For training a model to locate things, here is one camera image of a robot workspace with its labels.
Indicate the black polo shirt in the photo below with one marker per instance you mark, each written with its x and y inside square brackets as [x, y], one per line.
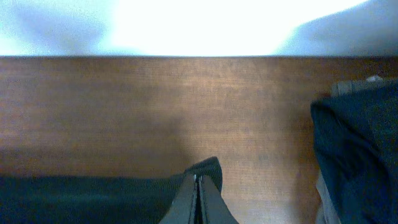
[67, 199]

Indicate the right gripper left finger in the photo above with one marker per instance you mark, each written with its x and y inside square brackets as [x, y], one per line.
[184, 204]

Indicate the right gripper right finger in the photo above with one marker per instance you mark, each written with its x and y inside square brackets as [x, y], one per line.
[211, 208]

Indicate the navy blue shirt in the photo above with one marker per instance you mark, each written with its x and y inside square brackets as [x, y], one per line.
[360, 149]

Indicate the grey shirt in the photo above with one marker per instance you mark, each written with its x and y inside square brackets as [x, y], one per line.
[354, 85]

